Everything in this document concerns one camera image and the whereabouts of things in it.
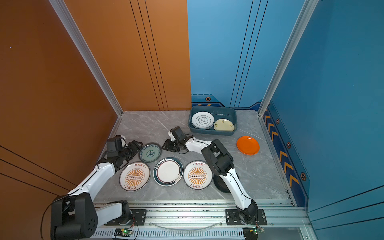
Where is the white plate black emblem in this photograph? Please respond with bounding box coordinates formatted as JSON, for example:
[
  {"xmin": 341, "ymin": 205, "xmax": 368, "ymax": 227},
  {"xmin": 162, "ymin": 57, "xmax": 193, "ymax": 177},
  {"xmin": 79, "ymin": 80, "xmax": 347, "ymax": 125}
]
[{"xmin": 191, "ymin": 112, "xmax": 215, "ymax": 130}]

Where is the aluminium frame rail front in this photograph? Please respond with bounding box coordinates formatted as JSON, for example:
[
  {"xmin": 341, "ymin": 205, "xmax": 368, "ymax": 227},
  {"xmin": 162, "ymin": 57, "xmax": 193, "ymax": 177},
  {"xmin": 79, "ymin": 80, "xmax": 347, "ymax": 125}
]
[{"xmin": 91, "ymin": 198, "xmax": 317, "ymax": 240}]

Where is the white orange sunburst plate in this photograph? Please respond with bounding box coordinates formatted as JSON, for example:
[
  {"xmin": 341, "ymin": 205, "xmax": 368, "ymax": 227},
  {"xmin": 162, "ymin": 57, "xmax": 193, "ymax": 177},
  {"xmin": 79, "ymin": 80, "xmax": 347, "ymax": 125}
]
[
  {"xmin": 119, "ymin": 162, "xmax": 151, "ymax": 192},
  {"xmin": 183, "ymin": 161, "xmax": 213, "ymax": 190}
]

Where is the teal plastic bin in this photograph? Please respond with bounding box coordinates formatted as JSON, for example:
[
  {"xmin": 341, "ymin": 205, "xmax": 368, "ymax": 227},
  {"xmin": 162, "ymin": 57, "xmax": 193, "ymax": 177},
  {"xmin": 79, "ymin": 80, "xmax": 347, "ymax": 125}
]
[{"xmin": 188, "ymin": 106, "xmax": 238, "ymax": 136}]

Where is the right green circuit board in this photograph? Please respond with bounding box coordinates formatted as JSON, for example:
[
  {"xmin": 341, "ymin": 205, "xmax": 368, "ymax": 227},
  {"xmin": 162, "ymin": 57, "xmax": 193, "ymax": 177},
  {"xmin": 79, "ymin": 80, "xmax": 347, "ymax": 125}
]
[{"xmin": 243, "ymin": 228, "xmax": 265, "ymax": 240}]

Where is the white plate dark green rim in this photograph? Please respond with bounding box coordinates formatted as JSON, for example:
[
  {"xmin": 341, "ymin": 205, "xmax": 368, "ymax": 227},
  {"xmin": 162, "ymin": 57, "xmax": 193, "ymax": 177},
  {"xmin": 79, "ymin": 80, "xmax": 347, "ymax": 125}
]
[{"xmin": 153, "ymin": 157, "xmax": 184, "ymax": 187}]

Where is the green patterned small plate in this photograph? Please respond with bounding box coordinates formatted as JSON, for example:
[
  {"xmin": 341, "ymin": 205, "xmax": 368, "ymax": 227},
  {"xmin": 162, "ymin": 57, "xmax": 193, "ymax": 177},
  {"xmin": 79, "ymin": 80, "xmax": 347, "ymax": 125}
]
[{"xmin": 139, "ymin": 143, "xmax": 162, "ymax": 163}]

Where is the green circuit board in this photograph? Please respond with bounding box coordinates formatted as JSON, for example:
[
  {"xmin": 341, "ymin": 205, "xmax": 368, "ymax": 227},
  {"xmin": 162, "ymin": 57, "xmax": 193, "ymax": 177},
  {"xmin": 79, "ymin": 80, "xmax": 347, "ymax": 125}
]
[
  {"xmin": 114, "ymin": 229, "xmax": 134, "ymax": 239},
  {"xmin": 243, "ymin": 228, "xmax": 265, "ymax": 240}
]

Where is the white orange sunburst plate left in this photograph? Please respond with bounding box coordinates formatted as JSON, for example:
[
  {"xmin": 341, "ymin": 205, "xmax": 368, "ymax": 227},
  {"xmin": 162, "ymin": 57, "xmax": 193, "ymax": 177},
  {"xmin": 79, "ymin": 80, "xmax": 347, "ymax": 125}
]
[{"xmin": 119, "ymin": 162, "xmax": 151, "ymax": 192}]

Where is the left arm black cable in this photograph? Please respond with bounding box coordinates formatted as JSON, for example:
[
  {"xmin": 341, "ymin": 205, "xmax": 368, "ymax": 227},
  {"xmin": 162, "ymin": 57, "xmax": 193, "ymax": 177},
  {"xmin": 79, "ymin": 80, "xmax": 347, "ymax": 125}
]
[{"xmin": 40, "ymin": 194, "xmax": 70, "ymax": 240}]

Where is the left green circuit board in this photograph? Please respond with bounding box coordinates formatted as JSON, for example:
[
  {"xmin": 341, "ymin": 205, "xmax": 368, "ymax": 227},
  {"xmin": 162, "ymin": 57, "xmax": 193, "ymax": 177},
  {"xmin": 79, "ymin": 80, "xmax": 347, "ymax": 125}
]
[{"xmin": 114, "ymin": 229, "xmax": 134, "ymax": 239}]

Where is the left aluminium corner post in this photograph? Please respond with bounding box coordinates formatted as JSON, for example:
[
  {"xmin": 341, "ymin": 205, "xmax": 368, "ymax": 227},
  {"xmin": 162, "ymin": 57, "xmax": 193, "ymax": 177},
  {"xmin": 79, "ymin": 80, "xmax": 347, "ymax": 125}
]
[{"xmin": 49, "ymin": 0, "xmax": 124, "ymax": 117}]

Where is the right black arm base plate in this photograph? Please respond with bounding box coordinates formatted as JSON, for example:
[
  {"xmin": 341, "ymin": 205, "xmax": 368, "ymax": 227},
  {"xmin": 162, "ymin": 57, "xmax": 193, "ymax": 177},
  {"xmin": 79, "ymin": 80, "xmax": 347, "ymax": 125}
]
[{"xmin": 225, "ymin": 209, "xmax": 268, "ymax": 226}]

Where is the right aluminium corner post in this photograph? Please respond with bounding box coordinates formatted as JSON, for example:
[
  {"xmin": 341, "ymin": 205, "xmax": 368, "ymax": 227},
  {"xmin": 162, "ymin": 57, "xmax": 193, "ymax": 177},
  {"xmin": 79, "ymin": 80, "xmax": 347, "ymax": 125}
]
[{"xmin": 258, "ymin": 0, "xmax": 319, "ymax": 117}]

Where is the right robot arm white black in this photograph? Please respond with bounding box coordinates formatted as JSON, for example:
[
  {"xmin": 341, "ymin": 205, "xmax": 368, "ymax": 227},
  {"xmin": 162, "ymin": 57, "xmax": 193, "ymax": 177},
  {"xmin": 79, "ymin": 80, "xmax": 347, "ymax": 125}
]
[{"xmin": 162, "ymin": 127, "xmax": 259, "ymax": 225}]

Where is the white orange sunburst plate centre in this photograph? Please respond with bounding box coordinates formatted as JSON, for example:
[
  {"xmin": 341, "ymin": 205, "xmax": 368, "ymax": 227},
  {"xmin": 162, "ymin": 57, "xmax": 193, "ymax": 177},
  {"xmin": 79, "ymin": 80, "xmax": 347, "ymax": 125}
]
[{"xmin": 183, "ymin": 161, "xmax": 213, "ymax": 190}]

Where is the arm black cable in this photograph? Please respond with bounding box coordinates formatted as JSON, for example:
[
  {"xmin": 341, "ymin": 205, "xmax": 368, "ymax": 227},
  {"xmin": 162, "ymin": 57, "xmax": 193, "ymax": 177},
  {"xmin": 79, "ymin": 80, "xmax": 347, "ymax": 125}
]
[
  {"xmin": 232, "ymin": 173, "xmax": 256, "ymax": 208},
  {"xmin": 40, "ymin": 194, "xmax": 70, "ymax": 240}
]

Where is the aluminium corner post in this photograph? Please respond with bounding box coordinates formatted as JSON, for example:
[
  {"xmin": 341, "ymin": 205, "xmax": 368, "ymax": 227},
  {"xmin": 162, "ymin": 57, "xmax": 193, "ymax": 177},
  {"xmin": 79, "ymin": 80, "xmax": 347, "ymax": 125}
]
[
  {"xmin": 49, "ymin": 0, "xmax": 124, "ymax": 117},
  {"xmin": 258, "ymin": 0, "xmax": 319, "ymax": 117}
]

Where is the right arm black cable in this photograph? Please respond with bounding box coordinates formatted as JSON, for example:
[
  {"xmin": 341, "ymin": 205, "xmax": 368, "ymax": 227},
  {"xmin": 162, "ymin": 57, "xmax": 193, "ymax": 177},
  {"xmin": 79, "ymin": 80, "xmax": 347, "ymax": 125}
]
[{"xmin": 232, "ymin": 173, "xmax": 256, "ymax": 208}]

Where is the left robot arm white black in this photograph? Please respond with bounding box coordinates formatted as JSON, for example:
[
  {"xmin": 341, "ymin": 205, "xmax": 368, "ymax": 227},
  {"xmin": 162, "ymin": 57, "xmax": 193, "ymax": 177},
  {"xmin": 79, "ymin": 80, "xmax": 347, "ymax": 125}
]
[{"xmin": 50, "ymin": 135, "xmax": 143, "ymax": 240}]

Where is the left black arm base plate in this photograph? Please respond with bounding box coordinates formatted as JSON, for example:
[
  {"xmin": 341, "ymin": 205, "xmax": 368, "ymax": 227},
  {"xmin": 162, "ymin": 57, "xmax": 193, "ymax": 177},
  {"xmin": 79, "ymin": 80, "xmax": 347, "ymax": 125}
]
[{"xmin": 105, "ymin": 209, "xmax": 147, "ymax": 227}]

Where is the cream yellow floral plate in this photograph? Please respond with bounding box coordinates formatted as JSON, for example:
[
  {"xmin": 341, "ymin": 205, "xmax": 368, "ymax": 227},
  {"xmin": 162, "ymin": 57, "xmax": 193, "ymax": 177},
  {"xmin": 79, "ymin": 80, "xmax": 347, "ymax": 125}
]
[{"xmin": 214, "ymin": 119, "xmax": 235, "ymax": 132}]

